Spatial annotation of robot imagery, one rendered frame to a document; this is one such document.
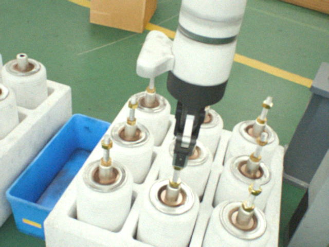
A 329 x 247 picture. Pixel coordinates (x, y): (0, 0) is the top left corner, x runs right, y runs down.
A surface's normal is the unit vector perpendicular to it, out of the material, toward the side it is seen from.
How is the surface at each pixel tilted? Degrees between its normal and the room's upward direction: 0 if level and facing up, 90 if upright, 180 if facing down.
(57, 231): 90
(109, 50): 0
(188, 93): 90
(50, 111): 90
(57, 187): 0
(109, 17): 89
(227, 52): 81
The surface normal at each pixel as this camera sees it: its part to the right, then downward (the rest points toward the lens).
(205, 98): 0.18, 0.64
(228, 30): 0.46, 0.60
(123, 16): -0.19, 0.58
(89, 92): 0.12, -0.77
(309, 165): -0.48, 0.51
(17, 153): 0.94, 0.29
